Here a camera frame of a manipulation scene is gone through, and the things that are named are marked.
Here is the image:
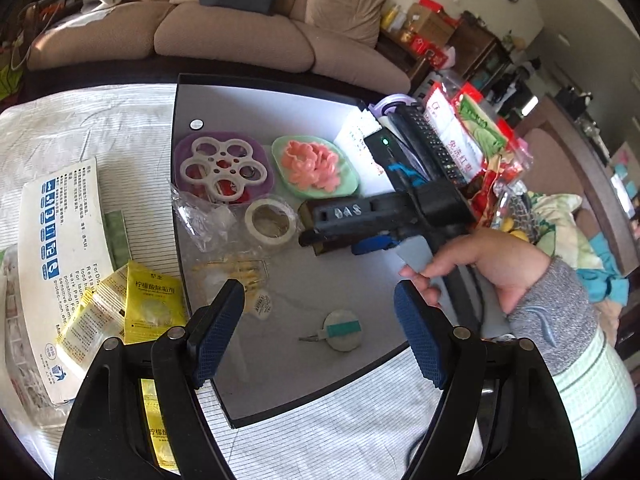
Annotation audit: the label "yellow sachet strip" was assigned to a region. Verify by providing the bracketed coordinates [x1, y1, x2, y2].
[125, 260, 186, 472]

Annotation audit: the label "red snack bag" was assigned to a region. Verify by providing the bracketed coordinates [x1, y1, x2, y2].
[452, 86, 534, 226]

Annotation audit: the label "grey sleeve forearm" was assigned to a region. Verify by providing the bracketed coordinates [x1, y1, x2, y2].
[506, 258, 599, 376]

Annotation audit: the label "person right hand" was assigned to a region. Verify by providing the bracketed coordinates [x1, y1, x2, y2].
[400, 229, 551, 315]

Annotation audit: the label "pink flower moulds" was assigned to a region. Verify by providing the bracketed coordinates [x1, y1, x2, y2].
[280, 140, 342, 192]

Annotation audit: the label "white blue flat box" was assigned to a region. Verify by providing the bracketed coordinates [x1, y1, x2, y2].
[17, 158, 114, 404]

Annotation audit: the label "white tape roll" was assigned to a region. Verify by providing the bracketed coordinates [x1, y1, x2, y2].
[244, 198, 298, 249]

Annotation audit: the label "brown sofa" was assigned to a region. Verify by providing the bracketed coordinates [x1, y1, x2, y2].
[27, 0, 410, 94]

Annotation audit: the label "black storage box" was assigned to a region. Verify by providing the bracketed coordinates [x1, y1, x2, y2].
[171, 74, 408, 428]

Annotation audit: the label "black remote control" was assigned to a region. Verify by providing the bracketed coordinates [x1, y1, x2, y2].
[390, 104, 466, 188]

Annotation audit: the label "small yellow white carton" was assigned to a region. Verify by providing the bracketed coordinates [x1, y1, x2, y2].
[56, 264, 128, 370]

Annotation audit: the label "green plate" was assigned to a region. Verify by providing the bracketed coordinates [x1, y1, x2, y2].
[271, 136, 359, 200]

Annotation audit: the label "clear white ball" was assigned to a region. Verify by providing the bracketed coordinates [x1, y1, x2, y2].
[170, 185, 236, 252]

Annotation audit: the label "round white tag with key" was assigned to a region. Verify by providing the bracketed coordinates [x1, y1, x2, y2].
[299, 310, 363, 352]

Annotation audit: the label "purple plate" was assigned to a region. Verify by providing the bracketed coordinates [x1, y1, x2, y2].
[172, 130, 276, 206]

